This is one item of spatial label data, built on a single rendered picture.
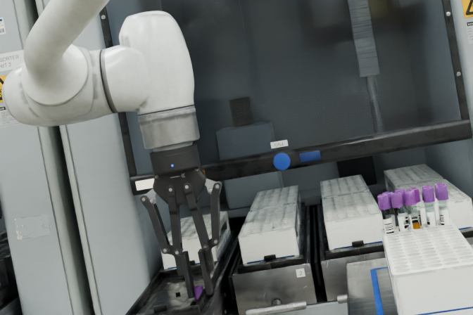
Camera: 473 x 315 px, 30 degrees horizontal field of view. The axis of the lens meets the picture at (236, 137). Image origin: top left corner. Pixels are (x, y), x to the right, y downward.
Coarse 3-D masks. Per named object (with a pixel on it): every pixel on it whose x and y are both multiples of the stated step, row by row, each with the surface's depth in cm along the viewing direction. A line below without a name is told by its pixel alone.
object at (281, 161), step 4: (276, 156) 154; (280, 156) 153; (284, 156) 153; (288, 156) 153; (276, 160) 154; (280, 160) 154; (284, 160) 153; (288, 160) 153; (276, 164) 154; (280, 164) 154; (284, 164) 153; (288, 164) 153; (280, 168) 154; (284, 168) 154
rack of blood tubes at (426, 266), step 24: (384, 240) 118; (408, 240) 117; (432, 240) 113; (456, 240) 111; (408, 264) 102; (432, 264) 100; (456, 264) 98; (408, 288) 98; (432, 288) 98; (456, 288) 97; (408, 312) 98; (456, 312) 98
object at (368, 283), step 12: (348, 264) 136; (360, 264) 135; (372, 264) 133; (384, 264) 132; (348, 276) 128; (360, 276) 127; (372, 276) 126; (384, 276) 125; (348, 288) 121; (360, 288) 120; (372, 288) 119; (384, 288) 118; (348, 300) 115; (360, 300) 114; (372, 300) 113; (384, 300) 112; (348, 312) 110; (360, 312) 108; (372, 312) 107; (384, 312) 107; (396, 312) 106
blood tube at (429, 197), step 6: (426, 192) 122; (432, 192) 122; (426, 198) 122; (432, 198) 122; (426, 204) 122; (432, 204) 122; (426, 210) 122; (432, 210) 122; (432, 216) 122; (432, 222) 122
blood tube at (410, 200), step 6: (408, 192) 122; (414, 192) 122; (408, 198) 122; (414, 198) 122; (408, 204) 122; (414, 204) 122; (408, 210) 123; (414, 210) 122; (414, 216) 122; (414, 222) 122; (414, 228) 122; (420, 228) 123
